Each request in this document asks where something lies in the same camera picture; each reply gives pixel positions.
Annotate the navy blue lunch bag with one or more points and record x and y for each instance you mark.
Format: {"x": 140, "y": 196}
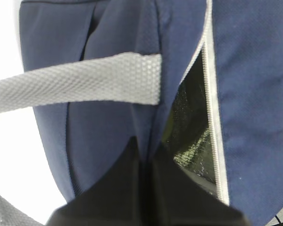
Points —
{"x": 200, "y": 79}

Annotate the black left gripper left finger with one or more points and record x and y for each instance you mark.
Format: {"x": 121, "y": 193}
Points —
{"x": 112, "y": 201}

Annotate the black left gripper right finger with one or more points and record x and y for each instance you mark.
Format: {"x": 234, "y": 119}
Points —
{"x": 176, "y": 200}

